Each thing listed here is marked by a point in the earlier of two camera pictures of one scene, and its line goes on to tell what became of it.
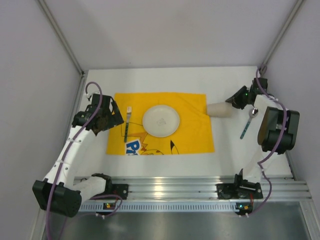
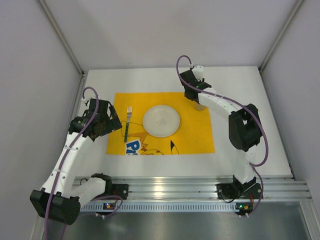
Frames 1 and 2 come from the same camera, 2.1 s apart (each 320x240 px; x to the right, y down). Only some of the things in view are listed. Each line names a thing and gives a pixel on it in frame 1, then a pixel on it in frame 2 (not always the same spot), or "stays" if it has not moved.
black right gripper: [238, 97] -> [189, 92]
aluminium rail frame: [205, 188] stays
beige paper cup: [219, 110] -> [200, 107]
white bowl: [161, 121] stays
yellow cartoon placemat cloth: [192, 136] stays
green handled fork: [128, 113] stays
